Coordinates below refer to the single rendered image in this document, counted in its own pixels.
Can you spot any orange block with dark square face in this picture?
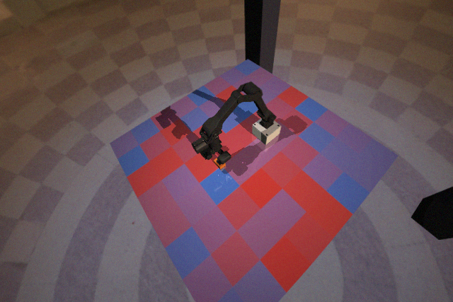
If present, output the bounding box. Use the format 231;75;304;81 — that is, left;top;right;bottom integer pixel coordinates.
214;158;226;170

